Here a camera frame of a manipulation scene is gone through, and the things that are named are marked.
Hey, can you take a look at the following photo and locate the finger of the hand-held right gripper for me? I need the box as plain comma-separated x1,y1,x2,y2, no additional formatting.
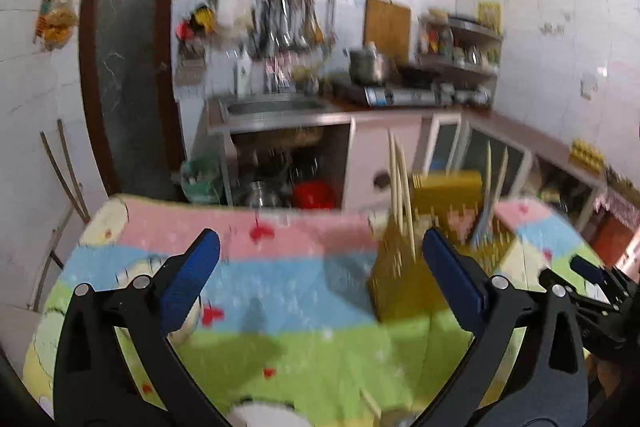
539,268,613,310
570,255,610,284

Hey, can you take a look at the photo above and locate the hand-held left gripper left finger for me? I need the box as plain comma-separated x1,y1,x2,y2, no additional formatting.
52,229,221,427

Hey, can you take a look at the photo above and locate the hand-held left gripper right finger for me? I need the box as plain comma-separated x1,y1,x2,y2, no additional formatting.
412,227,590,427

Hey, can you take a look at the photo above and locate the yellow slotted utensil holder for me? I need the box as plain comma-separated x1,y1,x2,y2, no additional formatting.
369,171,517,324

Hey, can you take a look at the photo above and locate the row of hanging kitchen utensils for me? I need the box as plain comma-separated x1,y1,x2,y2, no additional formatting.
249,0,327,51

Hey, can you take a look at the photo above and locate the table with plastic cover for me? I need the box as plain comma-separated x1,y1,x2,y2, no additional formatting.
584,176,640,269

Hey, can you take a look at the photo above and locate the cartoon printed blanket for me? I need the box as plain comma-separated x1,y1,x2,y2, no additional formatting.
22,194,610,427

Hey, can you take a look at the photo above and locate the green bucket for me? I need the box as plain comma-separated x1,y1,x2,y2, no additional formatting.
179,156,224,206

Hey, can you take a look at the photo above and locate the steel pot under sink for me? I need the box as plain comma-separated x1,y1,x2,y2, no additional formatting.
247,181,281,208

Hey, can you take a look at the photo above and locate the yellow egg carton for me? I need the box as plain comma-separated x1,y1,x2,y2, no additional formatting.
569,139,606,170

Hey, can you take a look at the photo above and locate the metal chair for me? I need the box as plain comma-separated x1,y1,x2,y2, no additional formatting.
30,197,92,310

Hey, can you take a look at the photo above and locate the red plastic basin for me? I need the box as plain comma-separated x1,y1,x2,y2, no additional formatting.
292,180,336,210

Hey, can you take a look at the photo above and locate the kitchen counter cabinet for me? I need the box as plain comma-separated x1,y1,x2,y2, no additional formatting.
344,106,609,229

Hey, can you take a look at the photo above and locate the wooden stick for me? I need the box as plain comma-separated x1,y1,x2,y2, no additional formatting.
56,118,86,208
39,131,91,224

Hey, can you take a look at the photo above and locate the steel sink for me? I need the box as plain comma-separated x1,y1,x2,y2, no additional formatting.
207,94,352,136

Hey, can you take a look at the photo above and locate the black wok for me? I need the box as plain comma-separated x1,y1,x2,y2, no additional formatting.
394,64,437,86

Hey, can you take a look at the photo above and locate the white soap bottle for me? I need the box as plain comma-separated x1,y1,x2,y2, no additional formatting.
235,51,253,96

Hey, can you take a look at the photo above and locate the metal faucet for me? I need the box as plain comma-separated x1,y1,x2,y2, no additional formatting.
270,57,292,94

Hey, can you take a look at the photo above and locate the brown framed glass door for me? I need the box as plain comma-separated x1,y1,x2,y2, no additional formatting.
78,0,189,201

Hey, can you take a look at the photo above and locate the metal corner shelf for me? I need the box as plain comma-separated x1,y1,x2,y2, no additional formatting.
417,14,504,81

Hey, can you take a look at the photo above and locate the steel cooking pot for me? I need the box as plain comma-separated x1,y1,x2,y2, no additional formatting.
348,48,391,86

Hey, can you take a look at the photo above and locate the rectangular wooden cutting board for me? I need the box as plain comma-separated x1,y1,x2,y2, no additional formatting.
363,0,412,64

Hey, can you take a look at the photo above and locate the yellow black hanging glove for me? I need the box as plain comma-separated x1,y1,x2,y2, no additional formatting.
192,5,217,34

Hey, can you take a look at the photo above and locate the hanging plastic bag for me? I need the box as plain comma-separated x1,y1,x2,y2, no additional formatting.
33,0,80,51

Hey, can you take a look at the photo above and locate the yellow wall poster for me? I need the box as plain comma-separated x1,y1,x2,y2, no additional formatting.
477,1,502,30

